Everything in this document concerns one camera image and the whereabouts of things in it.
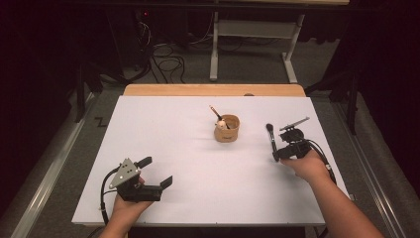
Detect thin black calligraphy brush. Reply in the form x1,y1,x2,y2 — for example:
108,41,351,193
209,105,231,130

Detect black floor cables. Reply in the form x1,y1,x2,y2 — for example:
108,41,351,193
150,43,186,84

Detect tan pen holder with bear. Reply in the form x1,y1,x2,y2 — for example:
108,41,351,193
213,114,241,144

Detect aluminium floor rail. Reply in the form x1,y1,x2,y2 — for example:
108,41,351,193
9,92,97,238
331,102,409,238

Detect black metal stand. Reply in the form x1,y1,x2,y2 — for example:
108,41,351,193
305,65,361,136
73,60,104,124

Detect person's left hand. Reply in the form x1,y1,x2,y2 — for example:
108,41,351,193
107,194,155,230

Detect black makeup brush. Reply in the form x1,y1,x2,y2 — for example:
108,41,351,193
265,123,280,163

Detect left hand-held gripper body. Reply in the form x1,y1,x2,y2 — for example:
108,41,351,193
108,157,163,203

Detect person's right hand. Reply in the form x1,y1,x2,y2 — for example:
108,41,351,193
280,150,332,184

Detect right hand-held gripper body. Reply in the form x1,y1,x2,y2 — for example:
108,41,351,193
278,116,313,163

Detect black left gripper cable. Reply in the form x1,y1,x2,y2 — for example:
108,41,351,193
100,167,121,226

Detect white-framed wooden desk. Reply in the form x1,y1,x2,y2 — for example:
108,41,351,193
210,0,350,83

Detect black computer tower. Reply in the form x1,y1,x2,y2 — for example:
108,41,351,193
132,9,155,72

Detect white table board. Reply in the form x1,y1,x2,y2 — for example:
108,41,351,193
71,95,352,227

